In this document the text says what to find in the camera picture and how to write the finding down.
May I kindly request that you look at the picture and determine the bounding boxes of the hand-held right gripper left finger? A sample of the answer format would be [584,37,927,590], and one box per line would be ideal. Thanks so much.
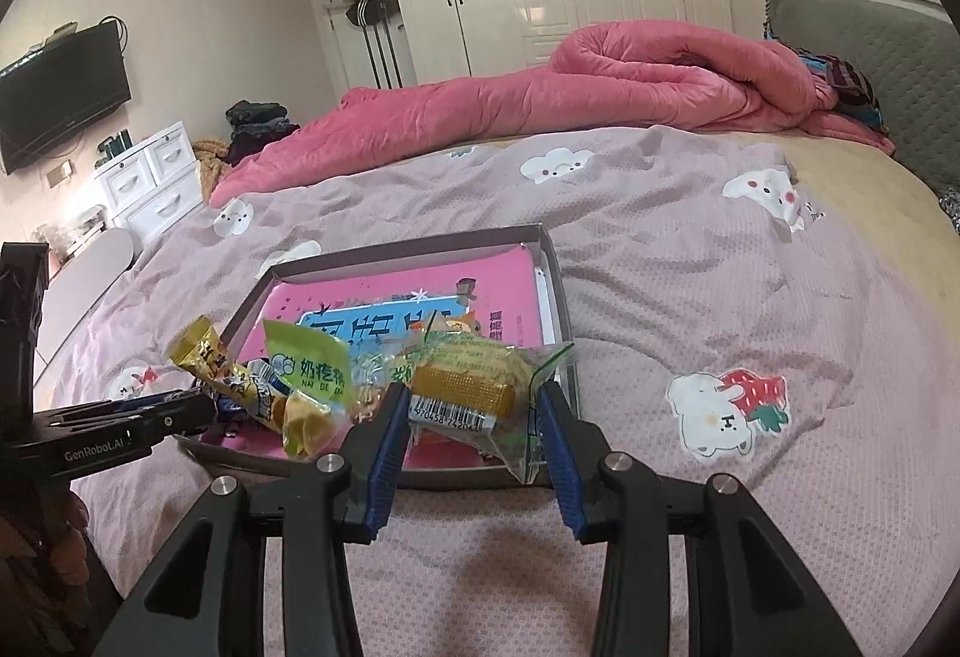
[112,381,410,657]

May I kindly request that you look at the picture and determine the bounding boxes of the tan knitted blanket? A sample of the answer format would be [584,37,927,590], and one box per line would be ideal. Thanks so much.
[191,137,233,204]

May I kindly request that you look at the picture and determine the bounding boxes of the person's left hand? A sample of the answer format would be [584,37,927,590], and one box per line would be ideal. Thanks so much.
[43,492,91,581]

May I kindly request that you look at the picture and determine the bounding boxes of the yellow snack packet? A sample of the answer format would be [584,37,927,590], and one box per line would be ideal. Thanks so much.
[166,317,295,437]

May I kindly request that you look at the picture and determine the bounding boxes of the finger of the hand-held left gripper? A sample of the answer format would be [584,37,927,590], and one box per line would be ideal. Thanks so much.
[127,394,218,440]
[52,391,185,419]

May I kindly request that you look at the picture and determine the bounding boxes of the shallow grey cardboard box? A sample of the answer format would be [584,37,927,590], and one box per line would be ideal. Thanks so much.
[176,222,582,487]

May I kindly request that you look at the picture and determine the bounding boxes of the black television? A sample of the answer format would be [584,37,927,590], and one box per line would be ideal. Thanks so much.
[0,21,134,176]

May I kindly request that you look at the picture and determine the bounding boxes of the pink book with blue label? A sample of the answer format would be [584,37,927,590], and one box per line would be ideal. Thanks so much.
[236,244,545,470]

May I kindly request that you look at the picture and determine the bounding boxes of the green and white snack packet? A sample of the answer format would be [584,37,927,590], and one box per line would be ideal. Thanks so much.
[262,319,391,418]

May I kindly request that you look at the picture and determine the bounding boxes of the striped clothes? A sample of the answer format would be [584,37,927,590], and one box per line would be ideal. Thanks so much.
[795,49,897,157]

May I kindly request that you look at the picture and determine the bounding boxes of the pink quilt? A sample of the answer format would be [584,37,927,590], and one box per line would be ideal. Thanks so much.
[208,22,893,208]

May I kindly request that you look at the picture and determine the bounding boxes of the white rounded board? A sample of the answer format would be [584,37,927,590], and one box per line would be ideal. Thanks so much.
[34,227,140,369]

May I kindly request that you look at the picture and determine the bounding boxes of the grey padded headboard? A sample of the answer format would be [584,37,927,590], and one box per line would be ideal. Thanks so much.
[761,0,960,200]

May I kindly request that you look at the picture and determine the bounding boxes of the beige bed sheet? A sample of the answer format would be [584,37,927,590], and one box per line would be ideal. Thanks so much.
[780,132,960,298]

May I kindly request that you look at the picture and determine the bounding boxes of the dark clothes pile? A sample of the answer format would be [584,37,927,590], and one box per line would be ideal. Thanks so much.
[225,99,301,167]

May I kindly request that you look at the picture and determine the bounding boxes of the white drawer cabinet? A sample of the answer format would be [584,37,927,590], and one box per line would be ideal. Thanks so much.
[94,121,207,245]

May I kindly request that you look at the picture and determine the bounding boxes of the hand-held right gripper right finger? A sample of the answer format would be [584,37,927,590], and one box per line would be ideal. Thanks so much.
[536,379,845,657]

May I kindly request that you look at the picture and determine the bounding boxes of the lilac printed bedsheet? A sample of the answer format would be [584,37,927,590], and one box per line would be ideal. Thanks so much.
[34,124,960,657]

